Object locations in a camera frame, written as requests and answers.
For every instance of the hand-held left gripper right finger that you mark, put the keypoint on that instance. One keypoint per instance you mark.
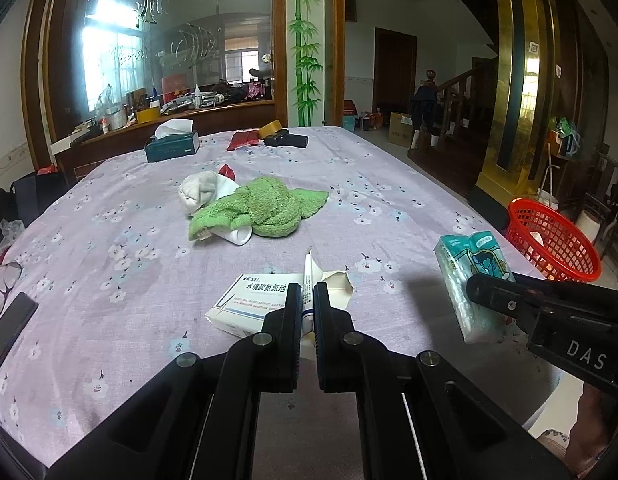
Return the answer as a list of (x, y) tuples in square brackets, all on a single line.
[(323, 320)]

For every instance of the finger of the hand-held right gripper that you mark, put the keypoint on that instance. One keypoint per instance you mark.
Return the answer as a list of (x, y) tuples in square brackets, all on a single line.
[(499, 295)]

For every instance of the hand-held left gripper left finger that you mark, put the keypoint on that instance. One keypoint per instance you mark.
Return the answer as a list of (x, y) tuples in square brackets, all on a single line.
[(290, 320)]

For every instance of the teal tissue packet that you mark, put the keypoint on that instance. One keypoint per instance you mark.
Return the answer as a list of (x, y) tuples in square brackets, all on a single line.
[(464, 280)]

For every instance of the long white medicine box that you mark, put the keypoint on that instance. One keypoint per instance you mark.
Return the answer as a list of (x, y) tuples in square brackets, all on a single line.
[(249, 305)]

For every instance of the ointment tube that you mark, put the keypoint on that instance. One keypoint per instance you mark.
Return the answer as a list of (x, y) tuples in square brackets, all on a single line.
[(309, 270)]

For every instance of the red plastic basket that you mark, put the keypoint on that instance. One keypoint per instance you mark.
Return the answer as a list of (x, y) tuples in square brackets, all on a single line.
[(564, 250)]

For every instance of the small white bottle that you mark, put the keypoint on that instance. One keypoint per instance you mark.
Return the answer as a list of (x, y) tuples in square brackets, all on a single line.
[(238, 235)]

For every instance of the green towel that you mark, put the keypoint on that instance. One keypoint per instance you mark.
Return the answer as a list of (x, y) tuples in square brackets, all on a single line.
[(261, 205)]

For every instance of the white sock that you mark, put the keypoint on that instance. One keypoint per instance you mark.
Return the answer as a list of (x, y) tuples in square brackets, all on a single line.
[(201, 190)]

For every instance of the red snack wrapper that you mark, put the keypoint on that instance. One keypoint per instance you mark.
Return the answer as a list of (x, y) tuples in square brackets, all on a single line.
[(227, 172)]

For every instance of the person's right forearm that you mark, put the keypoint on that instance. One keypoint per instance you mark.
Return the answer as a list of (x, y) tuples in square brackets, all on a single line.
[(604, 435)]

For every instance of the white bucket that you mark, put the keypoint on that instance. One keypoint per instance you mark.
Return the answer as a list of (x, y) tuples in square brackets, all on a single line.
[(547, 200)]

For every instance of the wooden staircase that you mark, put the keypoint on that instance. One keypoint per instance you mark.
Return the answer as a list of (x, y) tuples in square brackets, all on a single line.
[(454, 125)]

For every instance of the black pouch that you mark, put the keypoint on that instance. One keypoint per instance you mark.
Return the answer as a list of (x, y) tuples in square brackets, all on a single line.
[(289, 140)]

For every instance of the green plastic bag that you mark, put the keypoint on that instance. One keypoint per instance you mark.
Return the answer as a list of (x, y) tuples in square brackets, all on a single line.
[(565, 126)]

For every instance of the flat red packet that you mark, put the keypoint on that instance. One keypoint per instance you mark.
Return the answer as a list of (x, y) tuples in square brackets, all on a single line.
[(241, 141)]

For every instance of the cardboard box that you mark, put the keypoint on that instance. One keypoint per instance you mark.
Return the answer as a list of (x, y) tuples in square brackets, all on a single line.
[(401, 130)]

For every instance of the brown tape roll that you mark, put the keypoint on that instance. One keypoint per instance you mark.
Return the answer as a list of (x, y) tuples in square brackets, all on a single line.
[(270, 129)]

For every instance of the dark jacket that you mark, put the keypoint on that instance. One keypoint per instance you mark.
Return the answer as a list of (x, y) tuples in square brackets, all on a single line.
[(423, 107)]

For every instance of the dark green tissue box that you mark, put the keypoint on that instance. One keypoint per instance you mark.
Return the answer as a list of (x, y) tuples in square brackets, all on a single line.
[(171, 149)]

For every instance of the golden pillar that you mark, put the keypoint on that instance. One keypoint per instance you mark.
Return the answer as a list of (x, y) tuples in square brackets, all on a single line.
[(519, 85)]

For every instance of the wooden sideboard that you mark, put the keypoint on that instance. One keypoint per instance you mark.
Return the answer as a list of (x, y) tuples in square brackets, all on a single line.
[(214, 117)]

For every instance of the wooden door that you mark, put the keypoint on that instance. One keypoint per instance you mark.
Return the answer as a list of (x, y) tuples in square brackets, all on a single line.
[(395, 70)]

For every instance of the smartphone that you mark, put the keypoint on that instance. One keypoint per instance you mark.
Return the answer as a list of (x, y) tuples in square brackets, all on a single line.
[(11, 327)]

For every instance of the black bag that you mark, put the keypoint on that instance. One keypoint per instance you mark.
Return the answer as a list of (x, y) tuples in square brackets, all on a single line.
[(39, 195)]

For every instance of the bamboo painted pillar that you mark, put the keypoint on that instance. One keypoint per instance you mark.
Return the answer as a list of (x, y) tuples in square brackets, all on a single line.
[(304, 35)]

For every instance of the small red bag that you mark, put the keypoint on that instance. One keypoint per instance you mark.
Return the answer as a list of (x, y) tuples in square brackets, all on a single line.
[(47, 170)]

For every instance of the eyeglasses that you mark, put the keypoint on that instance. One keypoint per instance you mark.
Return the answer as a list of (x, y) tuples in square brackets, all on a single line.
[(4, 280)]

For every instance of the crumpled clear plastic bag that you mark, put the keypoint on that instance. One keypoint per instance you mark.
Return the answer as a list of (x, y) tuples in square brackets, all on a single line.
[(11, 232)]

